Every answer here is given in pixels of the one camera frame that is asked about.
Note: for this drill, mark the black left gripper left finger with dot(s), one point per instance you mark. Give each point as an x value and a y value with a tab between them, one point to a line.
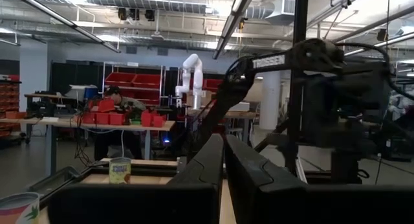
194	201

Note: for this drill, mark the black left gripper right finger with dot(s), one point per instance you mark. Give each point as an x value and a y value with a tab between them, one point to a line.
275	201

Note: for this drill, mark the green label oranges can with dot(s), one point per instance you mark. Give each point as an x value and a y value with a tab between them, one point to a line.
119	172

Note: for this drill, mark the squat mushroom can orange label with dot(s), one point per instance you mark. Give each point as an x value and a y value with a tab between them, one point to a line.
16	209

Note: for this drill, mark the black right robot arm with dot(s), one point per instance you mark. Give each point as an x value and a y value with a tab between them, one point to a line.
339	104

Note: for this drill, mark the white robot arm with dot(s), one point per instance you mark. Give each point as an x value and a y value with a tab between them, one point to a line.
191	78

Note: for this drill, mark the white box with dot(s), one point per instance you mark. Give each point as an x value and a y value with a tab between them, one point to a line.
240	106

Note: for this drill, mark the large red storage bin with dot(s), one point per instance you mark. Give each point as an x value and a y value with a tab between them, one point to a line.
211	85
147	81
119	78

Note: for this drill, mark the white round column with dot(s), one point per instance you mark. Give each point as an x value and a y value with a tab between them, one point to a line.
270	101

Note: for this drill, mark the small red plastic bin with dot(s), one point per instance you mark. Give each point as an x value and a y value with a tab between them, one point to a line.
88	118
106	105
102	118
117	119
158	121
146	118

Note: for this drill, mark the long ceiling light fixture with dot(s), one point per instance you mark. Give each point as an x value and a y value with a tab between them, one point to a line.
234	21
64	21

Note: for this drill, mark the metal storage rack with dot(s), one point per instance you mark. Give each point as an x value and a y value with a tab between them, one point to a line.
136	67

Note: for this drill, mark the person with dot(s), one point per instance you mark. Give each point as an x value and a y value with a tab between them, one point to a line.
124	102

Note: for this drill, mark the blue plastic tub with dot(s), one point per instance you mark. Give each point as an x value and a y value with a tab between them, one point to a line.
91	93

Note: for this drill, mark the long wooden workbench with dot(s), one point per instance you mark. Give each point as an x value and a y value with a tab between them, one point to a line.
64	123

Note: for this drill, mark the brown bin shelving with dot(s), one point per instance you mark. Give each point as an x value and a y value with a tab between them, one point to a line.
8	104

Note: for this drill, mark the silver ventilation duct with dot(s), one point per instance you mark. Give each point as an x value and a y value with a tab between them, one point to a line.
145	4

